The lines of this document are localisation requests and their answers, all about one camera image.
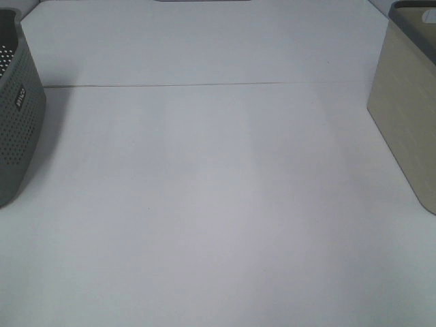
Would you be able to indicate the grey perforated plastic basket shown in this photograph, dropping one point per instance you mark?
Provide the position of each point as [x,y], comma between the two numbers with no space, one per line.
[23,104]

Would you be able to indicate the beige plastic basket grey rim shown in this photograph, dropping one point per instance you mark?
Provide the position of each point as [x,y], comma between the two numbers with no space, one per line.
[402,97]

